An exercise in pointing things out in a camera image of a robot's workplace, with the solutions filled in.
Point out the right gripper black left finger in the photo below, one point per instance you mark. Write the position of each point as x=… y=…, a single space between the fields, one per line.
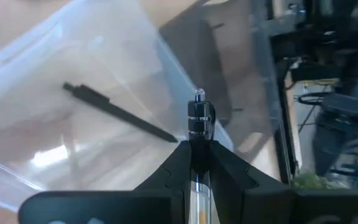
x=154 y=205

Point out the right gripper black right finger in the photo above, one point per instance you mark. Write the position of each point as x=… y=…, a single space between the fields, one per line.
x=259 y=205

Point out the matte black pen silver print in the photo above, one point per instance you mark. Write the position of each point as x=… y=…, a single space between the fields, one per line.
x=117 y=112

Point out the clear barrel pen black grip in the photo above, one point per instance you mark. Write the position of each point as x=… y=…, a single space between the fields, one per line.
x=200 y=115

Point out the green potted plant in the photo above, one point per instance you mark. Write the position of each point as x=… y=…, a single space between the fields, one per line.
x=315 y=182

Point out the clear plastic bin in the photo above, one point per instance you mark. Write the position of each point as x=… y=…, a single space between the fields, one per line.
x=73 y=62

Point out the black table edge rail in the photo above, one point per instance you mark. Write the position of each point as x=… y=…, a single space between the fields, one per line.
x=286 y=124

